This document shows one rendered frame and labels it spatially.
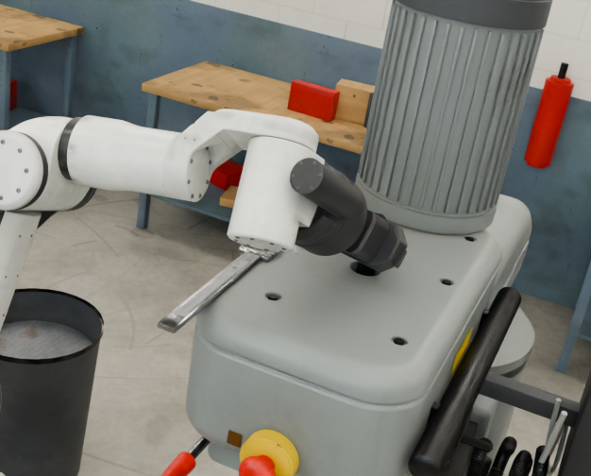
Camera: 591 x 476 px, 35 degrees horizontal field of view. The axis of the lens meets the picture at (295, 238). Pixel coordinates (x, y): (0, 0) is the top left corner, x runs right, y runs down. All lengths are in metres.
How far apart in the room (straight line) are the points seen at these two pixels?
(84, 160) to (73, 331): 2.63
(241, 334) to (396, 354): 0.16
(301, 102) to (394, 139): 3.88
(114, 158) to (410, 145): 0.44
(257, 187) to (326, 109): 4.18
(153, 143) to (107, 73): 5.46
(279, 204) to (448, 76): 0.39
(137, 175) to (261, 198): 0.13
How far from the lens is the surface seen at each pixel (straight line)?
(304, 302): 1.00
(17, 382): 3.22
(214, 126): 0.89
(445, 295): 1.09
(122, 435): 3.87
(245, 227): 0.85
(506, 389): 1.45
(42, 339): 3.49
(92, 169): 0.93
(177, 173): 0.89
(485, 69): 1.18
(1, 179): 0.95
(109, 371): 4.23
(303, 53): 5.66
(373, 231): 0.99
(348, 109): 5.08
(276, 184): 0.86
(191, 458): 1.05
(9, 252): 1.00
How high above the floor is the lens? 2.37
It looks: 25 degrees down
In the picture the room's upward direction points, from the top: 10 degrees clockwise
